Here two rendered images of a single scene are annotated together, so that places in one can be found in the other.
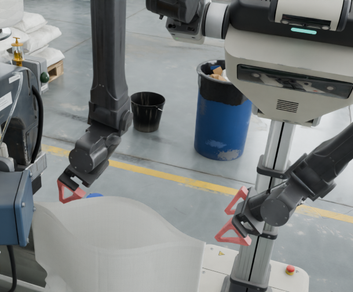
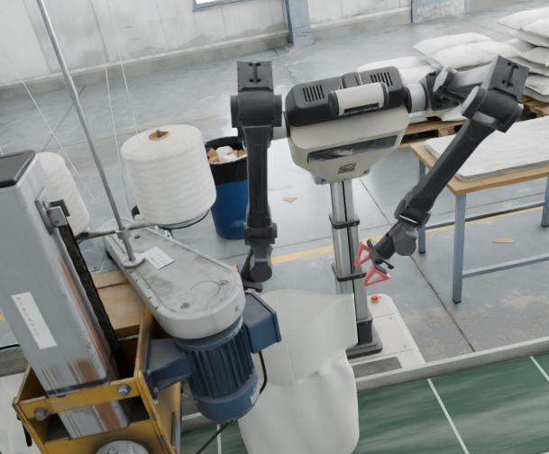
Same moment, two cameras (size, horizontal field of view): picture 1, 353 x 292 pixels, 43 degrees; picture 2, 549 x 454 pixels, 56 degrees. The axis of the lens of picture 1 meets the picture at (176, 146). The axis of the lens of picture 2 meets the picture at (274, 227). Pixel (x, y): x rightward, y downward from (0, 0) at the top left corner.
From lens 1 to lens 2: 62 cm
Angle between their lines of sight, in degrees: 15
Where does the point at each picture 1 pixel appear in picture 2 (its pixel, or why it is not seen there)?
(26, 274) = not seen: hidden behind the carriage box
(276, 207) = (406, 242)
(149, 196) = not seen: hidden behind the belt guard
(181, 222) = not seen: hidden behind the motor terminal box
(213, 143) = (237, 223)
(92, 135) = (260, 251)
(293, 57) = (348, 132)
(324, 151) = (421, 193)
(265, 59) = (330, 141)
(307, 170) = (411, 209)
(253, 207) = (381, 251)
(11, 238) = (273, 339)
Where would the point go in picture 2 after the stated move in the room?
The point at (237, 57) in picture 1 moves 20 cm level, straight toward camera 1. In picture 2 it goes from (309, 148) to (332, 172)
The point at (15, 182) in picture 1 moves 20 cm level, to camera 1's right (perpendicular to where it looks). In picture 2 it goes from (255, 302) to (335, 271)
